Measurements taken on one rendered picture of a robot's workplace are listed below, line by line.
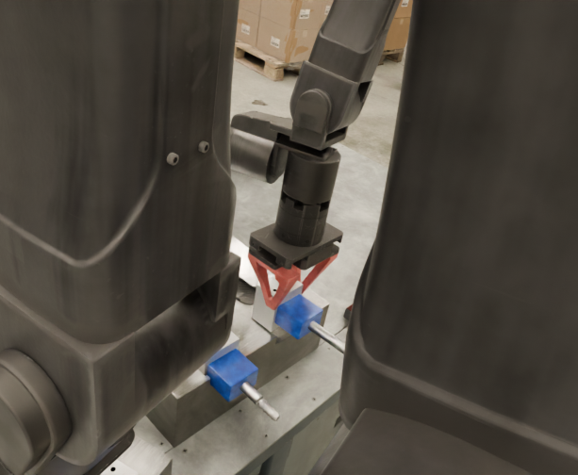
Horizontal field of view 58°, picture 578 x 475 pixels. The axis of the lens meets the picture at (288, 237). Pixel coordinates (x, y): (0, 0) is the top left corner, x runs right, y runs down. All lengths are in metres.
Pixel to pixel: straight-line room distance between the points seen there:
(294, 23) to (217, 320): 4.25
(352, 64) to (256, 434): 0.44
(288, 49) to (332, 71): 3.94
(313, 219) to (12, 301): 0.44
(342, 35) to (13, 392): 0.43
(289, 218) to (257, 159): 0.07
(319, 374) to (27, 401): 0.62
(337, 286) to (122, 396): 0.77
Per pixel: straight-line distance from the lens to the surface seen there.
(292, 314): 0.65
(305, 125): 0.52
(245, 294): 0.74
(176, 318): 0.19
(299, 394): 0.74
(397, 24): 5.59
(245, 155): 0.58
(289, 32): 4.45
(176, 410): 0.62
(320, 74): 0.53
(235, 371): 0.61
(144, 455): 0.61
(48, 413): 0.18
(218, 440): 0.68
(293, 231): 0.58
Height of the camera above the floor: 1.36
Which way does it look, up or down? 34 degrees down
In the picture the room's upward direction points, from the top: 11 degrees clockwise
